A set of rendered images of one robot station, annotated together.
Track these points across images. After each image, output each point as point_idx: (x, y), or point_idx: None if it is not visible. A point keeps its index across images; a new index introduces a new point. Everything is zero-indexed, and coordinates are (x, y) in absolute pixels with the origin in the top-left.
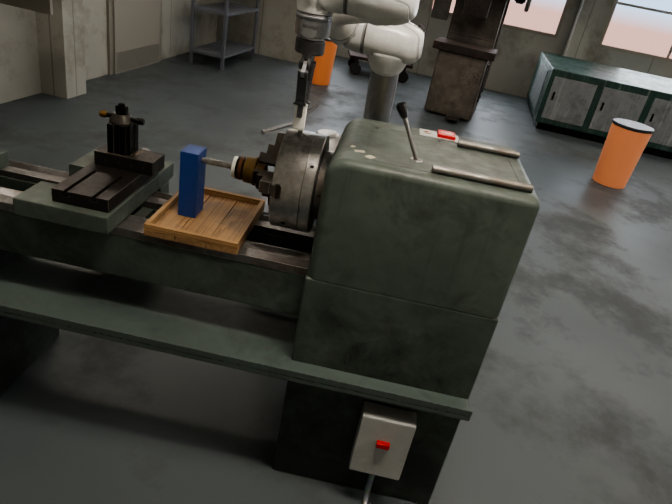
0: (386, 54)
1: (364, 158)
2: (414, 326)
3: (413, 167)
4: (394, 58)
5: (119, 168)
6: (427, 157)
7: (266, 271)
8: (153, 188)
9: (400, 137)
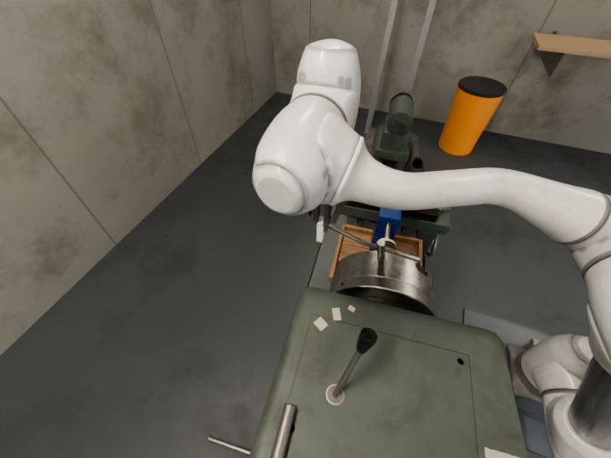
0: (595, 323)
1: (313, 315)
2: None
3: (301, 379)
4: (600, 344)
5: None
6: (355, 421)
7: None
8: (405, 224)
9: (436, 394)
